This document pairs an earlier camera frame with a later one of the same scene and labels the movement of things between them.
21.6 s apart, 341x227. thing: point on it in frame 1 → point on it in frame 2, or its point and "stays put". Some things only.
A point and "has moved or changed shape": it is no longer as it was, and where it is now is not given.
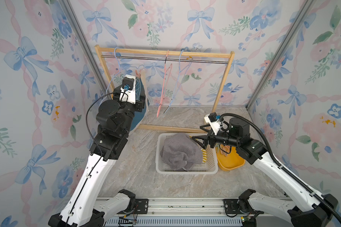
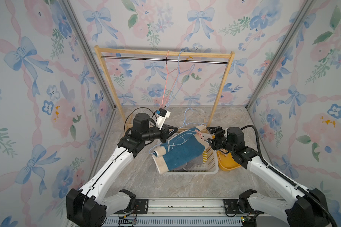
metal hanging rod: (166, 59) stays put
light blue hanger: (120, 68) → (178, 128)
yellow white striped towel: (204, 155) stays put
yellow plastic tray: (232, 161) stays put
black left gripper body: (139, 106) → (162, 134)
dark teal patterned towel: (139, 117) → (183, 147)
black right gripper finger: (204, 138) → (212, 129)
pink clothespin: (138, 75) has moved or changed shape
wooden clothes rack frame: (99, 49) stays put
